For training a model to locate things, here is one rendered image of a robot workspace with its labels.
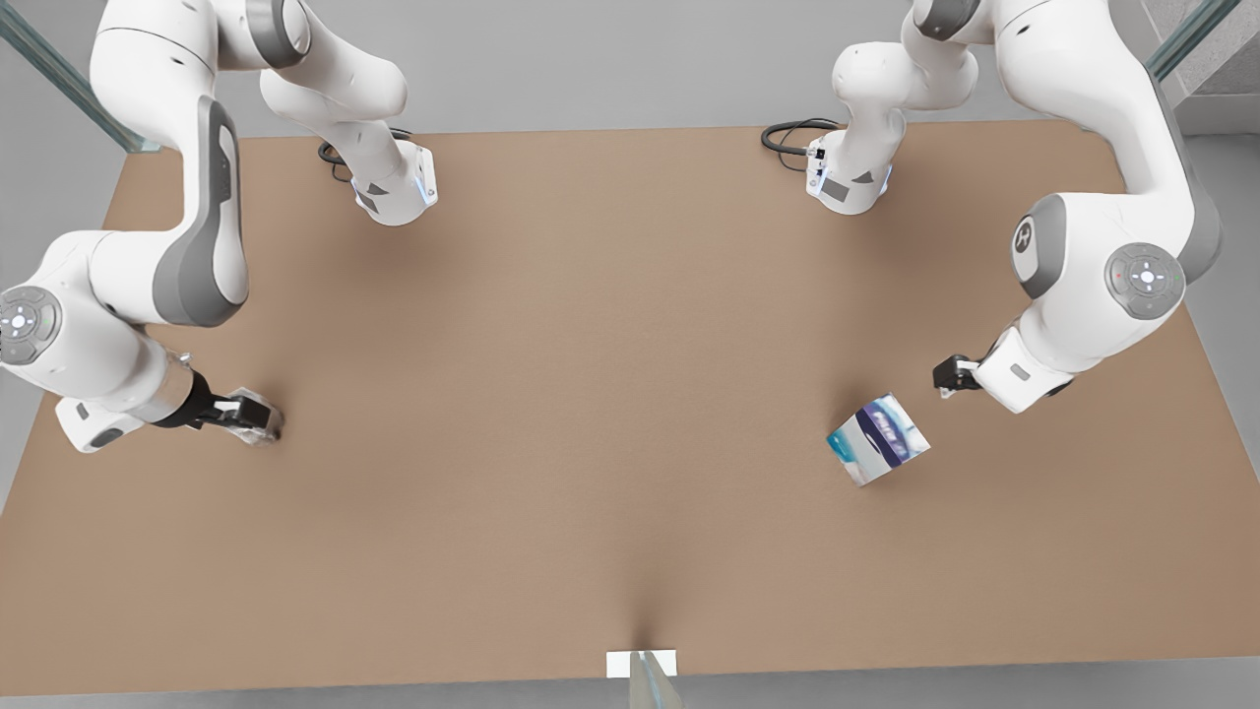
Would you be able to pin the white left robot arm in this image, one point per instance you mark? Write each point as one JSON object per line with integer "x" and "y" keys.
{"x": 1093, "y": 286}

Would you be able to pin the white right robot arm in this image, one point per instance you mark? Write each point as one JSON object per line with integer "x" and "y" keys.
{"x": 118, "y": 295}

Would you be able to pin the silver frame post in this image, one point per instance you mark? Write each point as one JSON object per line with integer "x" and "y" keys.
{"x": 69, "y": 84}
{"x": 652, "y": 686}
{"x": 1191, "y": 37}

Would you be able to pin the white and blue printed box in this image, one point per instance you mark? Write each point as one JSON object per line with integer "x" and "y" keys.
{"x": 879, "y": 439}

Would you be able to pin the white post foot plate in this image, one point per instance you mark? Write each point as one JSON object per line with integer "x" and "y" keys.
{"x": 620, "y": 665}

